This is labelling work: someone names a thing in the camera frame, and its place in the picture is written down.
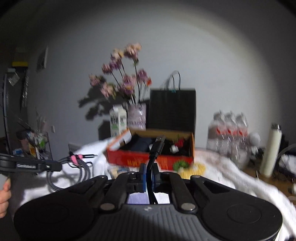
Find black paper shopping bag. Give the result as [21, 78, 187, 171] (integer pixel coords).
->
[146, 70, 196, 134]

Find red artificial rose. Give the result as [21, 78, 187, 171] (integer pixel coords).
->
[174, 136, 185, 148]

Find yellow plush toy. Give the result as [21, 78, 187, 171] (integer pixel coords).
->
[178, 163, 206, 180]

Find silver foil ball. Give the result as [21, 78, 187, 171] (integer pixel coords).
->
[170, 145, 179, 154]

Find white thermos bottle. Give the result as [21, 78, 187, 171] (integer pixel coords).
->
[259, 123, 282, 178]

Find pack of water bottles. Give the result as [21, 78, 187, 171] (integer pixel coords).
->
[206, 111, 249, 162]

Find frosted glass flower vase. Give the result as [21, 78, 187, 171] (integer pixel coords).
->
[127, 103, 147, 130]

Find person's left hand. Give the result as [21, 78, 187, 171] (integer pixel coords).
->
[0, 178, 11, 218]

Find navy blue pouch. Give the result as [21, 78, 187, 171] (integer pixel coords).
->
[130, 138, 152, 152]

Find braided grey cable bundle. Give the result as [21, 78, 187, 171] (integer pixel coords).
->
[46, 151, 99, 193]

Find dried pink purple flowers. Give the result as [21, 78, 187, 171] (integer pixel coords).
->
[88, 43, 152, 104]

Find white green milk carton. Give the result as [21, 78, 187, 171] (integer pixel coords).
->
[109, 105, 127, 137]

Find red orange cardboard box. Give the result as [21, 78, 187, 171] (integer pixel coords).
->
[106, 129, 195, 171]

